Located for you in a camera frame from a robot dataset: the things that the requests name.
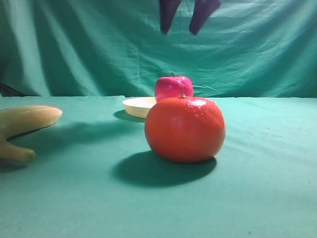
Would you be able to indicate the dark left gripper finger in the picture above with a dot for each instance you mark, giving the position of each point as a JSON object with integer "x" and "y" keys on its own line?
{"x": 203, "y": 9}

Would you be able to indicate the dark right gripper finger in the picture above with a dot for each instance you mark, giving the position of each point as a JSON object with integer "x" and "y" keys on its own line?
{"x": 167, "y": 10}

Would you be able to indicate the red apple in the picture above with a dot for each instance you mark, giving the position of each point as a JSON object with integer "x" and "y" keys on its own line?
{"x": 173, "y": 86}

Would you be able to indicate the pale yellow oval plate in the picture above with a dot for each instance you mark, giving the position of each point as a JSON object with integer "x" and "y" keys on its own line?
{"x": 139, "y": 106}

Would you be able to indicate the green backdrop curtain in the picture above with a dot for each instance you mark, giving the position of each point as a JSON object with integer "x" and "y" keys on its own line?
{"x": 247, "y": 48}

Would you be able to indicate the orange mandarin fruit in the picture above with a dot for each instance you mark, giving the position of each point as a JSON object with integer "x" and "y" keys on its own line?
{"x": 185, "y": 129}

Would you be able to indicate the green tablecloth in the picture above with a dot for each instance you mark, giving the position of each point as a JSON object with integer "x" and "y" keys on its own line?
{"x": 95, "y": 177}

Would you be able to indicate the yellow banana upper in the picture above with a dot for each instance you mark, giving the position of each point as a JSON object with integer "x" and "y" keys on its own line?
{"x": 20, "y": 120}

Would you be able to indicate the yellow banana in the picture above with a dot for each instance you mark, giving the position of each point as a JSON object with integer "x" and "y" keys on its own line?
{"x": 20, "y": 120}
{"x": 12, "y": 153}

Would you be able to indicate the yellow banana lower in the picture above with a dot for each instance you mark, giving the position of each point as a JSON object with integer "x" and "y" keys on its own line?
{"x": 12, "y": 153}

